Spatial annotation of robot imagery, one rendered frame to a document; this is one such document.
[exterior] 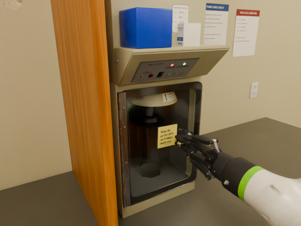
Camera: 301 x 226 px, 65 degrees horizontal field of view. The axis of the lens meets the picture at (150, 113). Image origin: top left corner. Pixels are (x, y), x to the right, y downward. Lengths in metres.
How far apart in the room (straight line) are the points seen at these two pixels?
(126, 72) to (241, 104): 1.26
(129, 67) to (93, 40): 0.11
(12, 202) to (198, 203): 0.70
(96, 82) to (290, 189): 0.46
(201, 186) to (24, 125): 0.77
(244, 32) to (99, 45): 1.23
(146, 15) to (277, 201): 0.48
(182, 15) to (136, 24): 0.24
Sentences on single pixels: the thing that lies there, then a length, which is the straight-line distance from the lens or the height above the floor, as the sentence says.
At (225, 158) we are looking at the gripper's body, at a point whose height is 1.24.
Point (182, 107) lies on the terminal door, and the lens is 0.80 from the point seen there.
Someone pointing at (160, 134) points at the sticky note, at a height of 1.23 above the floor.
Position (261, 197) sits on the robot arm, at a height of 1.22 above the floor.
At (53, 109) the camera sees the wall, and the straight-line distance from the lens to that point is 1.09.
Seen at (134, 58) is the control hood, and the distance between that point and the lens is 0.57.
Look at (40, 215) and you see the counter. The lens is 0.98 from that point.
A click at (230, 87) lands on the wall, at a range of 1.63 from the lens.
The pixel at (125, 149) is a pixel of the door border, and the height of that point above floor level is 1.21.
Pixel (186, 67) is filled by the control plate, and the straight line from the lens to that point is 0.71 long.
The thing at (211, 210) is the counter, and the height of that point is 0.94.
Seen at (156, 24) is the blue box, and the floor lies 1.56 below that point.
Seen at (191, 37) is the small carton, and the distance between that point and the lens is 0.69.
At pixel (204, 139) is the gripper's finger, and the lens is 0.70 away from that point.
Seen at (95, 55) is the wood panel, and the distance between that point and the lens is 0.55.
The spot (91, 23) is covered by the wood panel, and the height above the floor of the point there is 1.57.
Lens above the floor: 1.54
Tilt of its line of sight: 19 degrees down
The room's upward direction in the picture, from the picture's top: straight up
